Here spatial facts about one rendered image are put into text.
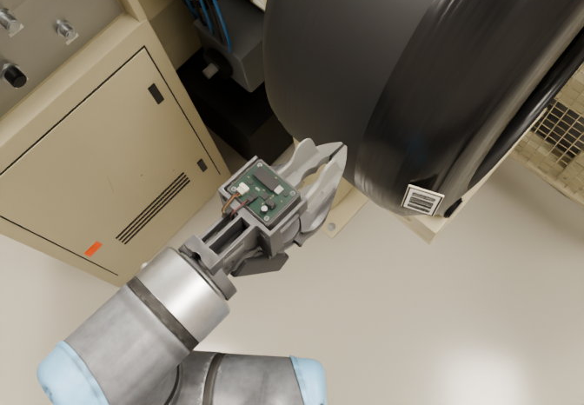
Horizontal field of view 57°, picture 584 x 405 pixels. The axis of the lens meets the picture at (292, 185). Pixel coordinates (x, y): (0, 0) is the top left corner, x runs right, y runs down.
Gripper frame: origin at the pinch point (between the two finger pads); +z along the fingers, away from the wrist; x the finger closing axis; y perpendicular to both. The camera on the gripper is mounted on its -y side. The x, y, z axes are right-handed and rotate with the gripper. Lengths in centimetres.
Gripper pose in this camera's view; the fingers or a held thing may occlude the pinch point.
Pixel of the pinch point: (335, 156)
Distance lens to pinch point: 61.6
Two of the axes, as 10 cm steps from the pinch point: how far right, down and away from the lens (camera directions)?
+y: -0.1, -4.4, -9.0
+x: -7.3, -6.2, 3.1
